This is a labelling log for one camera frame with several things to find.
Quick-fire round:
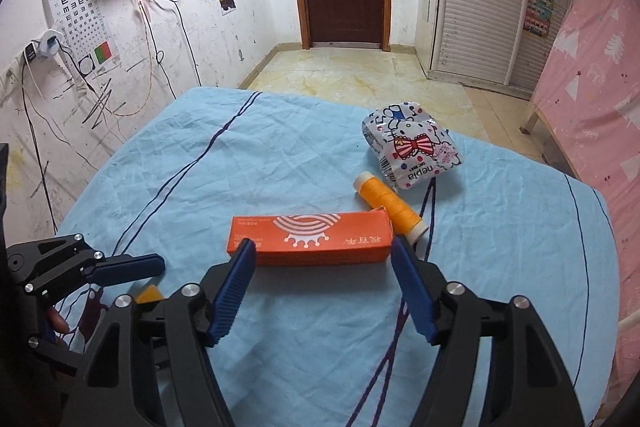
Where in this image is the wooden bed frame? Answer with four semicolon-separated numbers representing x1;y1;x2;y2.
520;99;583;180

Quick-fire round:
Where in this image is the white louvered wardrobe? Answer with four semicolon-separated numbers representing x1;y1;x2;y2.
415;0;583;98

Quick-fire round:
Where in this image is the person's left hand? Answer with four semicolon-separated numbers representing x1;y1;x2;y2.
46;307;71;336

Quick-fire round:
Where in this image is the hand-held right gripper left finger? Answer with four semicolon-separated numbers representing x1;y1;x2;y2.
60;239;258;427

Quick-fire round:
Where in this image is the orange cardboard box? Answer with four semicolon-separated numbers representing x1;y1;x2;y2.
227;209;396;267

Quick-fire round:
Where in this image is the pink printed curtain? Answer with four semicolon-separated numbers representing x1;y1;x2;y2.
532;0;640;388

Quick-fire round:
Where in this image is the black cable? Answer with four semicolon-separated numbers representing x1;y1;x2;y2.
131;0;201;100

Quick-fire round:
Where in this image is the white power adapter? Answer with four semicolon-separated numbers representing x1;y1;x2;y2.
40;31;64;60

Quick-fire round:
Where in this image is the white cable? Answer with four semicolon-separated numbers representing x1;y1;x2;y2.
17;57;56;118

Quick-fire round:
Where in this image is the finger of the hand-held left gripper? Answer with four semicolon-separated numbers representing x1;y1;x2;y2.
86;253;166;288

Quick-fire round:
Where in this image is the orange thread spool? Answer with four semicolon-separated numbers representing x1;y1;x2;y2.
354;171;428;245

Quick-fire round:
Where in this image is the cartoon print tissue pack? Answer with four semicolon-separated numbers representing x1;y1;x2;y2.
361;99;463;191

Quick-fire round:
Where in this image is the light blue tablecloth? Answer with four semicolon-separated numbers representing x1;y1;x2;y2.
52;87;618;427

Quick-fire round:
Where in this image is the eye chart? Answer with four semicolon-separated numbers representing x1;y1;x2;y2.
40;0;122;74

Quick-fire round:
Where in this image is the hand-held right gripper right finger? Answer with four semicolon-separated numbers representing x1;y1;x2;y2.
391;237;586;427

